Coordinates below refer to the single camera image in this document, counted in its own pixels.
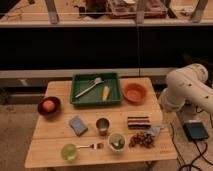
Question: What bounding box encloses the green plastic tray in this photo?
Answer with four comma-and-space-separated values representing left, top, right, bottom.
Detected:
70, 73, 122, 107

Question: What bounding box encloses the dark red bowl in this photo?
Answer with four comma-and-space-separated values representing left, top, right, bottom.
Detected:
37, 96, 61, 117

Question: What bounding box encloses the blue sponge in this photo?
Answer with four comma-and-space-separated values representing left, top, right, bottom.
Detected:
69, 116, 88, 136

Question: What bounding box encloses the silver fork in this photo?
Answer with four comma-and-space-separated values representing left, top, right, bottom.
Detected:
77, 143, 104, 150

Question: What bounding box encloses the white bowl with greens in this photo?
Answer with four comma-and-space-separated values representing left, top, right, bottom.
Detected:
108, 133, 126, 152

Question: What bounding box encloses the orange bowl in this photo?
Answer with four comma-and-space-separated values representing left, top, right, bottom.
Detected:
123, 83, 147, 103

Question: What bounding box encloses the clear plastic bag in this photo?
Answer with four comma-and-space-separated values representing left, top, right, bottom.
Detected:
147, 124, 165, 137

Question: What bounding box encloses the striped brown block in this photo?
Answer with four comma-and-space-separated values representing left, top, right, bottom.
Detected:
127, 116, 151, 129

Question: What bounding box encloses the black cable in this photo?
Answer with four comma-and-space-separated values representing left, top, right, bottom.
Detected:
169, 105, 213, 171

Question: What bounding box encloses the wooden table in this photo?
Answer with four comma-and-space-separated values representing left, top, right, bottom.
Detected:
23, 77, 179, 171

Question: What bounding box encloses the bunch of dark grapes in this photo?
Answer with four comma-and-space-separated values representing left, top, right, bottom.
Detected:
129, 132, 154, 148

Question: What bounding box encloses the metal cup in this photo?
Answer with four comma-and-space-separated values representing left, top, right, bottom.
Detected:
96, 118, 110, 136

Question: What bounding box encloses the yellow corn cob toy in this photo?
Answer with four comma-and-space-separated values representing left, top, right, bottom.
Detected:
102, 86, 110, 101

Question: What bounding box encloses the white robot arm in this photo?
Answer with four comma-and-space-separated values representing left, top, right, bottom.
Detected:
159, 63, 213, 114

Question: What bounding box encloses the orange fruit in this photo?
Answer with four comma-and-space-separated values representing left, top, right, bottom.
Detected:
43, 100, 55, 112

